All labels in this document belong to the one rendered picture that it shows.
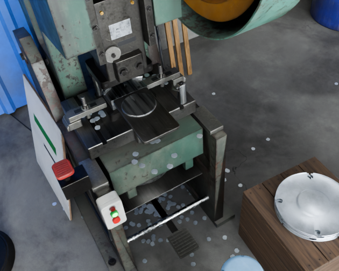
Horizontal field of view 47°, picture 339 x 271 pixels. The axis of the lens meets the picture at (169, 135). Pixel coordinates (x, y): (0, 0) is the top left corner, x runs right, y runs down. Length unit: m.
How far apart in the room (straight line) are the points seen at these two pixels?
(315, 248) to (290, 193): 0.23
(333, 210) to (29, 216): 1.46
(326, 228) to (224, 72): 1.52
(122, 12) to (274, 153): 1.34
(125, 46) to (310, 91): 1.65
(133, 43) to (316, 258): 0.99
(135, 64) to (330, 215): 0.91
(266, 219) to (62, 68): 0.98
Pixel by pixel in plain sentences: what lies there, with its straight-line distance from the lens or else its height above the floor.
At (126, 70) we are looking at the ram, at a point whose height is 0.94.
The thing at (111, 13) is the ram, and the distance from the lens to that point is 1.21.
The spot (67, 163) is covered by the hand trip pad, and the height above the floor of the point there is 0.76.
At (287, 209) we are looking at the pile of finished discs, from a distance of 1.58.
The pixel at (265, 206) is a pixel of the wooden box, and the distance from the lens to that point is 1.62.
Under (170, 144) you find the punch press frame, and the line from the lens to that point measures 1.43.
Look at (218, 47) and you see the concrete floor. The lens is 3.02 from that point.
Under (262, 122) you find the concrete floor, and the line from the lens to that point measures 2.42.
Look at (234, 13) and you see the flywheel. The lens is 1.28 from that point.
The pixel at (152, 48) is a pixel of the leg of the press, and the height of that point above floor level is 0.73.
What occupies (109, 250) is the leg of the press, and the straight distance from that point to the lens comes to 1.91.
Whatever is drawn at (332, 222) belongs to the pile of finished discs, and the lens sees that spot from 1.59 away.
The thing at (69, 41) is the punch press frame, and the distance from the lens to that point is 1.15.
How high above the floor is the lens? 1.70
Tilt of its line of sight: 47 degrees down
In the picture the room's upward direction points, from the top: 6 degrees counter-clockwise
